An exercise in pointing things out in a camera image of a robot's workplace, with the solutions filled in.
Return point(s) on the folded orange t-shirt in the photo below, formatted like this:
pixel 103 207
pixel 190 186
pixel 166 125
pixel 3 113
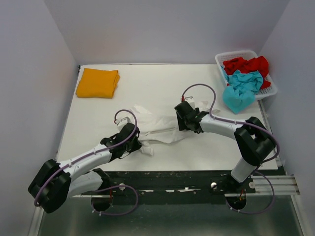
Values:
pixel 97 83

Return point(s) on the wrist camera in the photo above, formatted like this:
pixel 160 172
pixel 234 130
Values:
pixel 122 121
pixel 190 100

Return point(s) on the white plastic laundry basket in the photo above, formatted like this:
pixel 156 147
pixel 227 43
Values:
pixel 245 54

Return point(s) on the white t-shirt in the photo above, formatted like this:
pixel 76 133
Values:
pixel 157 128

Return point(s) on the black mounting rail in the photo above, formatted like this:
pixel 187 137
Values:
pixel 170 187

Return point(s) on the red t-shirt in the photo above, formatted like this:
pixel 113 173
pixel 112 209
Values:
pixel 259 64

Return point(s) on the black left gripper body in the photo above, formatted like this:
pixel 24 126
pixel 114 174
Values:
pixel 134 145

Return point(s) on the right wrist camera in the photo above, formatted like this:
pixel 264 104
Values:
pixel 190 100

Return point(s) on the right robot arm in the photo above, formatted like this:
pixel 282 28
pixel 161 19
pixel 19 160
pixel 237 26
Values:
pixel 255 143

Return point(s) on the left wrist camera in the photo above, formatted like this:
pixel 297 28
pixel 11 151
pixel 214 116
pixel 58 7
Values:
pixel 122 121

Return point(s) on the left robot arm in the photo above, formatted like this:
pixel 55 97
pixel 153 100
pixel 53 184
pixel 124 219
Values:
pixel 57 181

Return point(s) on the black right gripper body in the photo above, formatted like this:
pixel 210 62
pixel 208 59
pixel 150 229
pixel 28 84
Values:
pixel 182 124

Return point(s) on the turquoise t-shirt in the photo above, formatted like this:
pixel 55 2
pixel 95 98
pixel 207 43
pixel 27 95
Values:
pixel 241 89

